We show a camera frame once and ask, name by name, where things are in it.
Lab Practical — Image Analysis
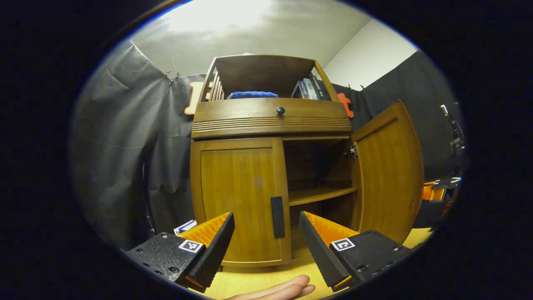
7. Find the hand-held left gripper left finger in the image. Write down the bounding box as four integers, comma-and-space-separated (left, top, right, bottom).
125, 212, 236, 293

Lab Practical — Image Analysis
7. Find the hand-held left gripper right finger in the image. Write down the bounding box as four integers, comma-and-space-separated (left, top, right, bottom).
298, 210, 411, 292

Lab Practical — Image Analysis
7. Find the wooden cabinet door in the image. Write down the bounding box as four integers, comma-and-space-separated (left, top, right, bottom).
190, 137, 292, 267
350, 99, 424, 245

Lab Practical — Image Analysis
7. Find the wooden double-door shoe cabinet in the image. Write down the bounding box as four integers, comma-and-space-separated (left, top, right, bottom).
189, 54, 359, 267

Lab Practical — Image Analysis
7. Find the wooden inner shelf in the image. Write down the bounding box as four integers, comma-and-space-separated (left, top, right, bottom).
288, 186, 358, 207

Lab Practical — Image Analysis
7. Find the black backdrop cloth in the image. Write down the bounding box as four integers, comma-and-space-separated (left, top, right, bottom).
69, 40, 469, 250

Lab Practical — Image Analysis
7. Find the black shelf book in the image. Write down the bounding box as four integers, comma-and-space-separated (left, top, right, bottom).
310, 75, 332, 101

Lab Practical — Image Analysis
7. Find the dark blue shelf book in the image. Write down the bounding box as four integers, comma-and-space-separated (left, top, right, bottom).
291, 80, 309, 100

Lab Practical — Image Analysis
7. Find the light grey shelf book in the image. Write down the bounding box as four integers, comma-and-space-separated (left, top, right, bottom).
302, 78, 319, 100

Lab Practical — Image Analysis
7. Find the folded blue cloth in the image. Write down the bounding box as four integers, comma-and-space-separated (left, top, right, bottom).
228, 91, 279, 100

